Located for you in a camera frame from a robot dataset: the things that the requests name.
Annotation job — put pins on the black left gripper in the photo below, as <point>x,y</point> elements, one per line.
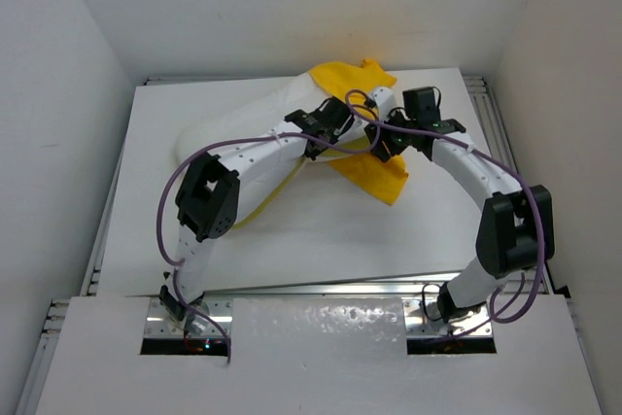
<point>333,136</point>

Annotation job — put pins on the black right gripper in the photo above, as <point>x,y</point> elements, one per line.
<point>381,150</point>

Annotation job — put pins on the yellow pillowcase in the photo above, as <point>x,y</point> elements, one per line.
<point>382,180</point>

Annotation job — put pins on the white pillow with yellow edge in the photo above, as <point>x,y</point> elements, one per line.
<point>260,117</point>

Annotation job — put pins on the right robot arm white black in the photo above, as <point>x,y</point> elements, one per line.
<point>515,231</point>

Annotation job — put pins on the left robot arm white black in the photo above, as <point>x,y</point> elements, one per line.
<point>206,197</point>

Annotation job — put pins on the white front cover panel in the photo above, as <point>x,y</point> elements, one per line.
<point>314,356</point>

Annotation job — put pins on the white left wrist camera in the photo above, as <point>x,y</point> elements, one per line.
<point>345,126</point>

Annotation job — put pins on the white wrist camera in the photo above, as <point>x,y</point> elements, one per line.
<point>383,101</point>
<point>345,126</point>

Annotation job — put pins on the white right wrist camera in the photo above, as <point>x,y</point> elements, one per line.
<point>383,101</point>

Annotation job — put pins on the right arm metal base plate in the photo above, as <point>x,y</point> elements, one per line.
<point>428,335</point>

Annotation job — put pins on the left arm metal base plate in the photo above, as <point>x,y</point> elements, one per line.
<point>163,335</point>

